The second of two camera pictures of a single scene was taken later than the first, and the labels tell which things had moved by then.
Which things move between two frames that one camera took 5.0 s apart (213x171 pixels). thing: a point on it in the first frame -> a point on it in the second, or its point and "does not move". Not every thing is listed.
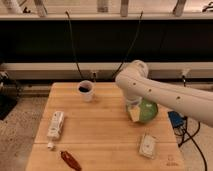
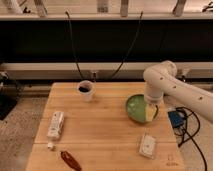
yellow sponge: (135, 113) -> (150, 111)
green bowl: (148, 110) does not move
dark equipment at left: (10, 91) does not move
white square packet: (147, 146) does not move
